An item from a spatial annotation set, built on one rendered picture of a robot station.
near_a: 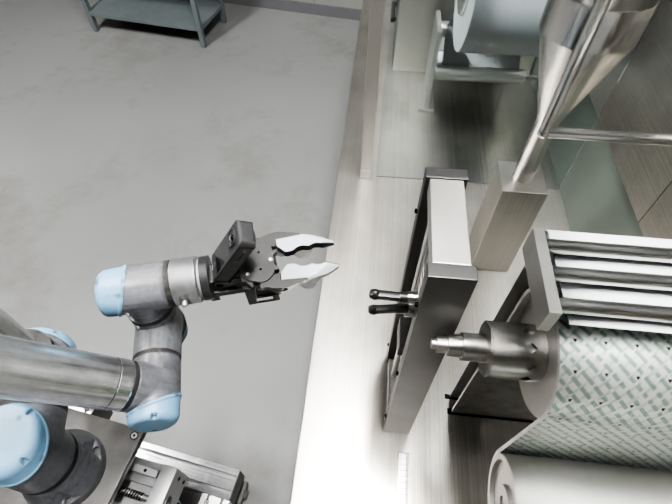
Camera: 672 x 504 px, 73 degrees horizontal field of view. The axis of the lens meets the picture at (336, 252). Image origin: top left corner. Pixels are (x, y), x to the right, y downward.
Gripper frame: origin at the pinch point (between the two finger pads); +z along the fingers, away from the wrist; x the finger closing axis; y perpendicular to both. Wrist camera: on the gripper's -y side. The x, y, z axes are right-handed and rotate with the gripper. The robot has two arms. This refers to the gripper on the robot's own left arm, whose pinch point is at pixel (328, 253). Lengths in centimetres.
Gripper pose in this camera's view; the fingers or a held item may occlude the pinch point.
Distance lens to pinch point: 72.5
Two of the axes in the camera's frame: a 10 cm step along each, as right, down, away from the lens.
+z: 9.8, -1.5, 1.1
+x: 1.8, 8.6, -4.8
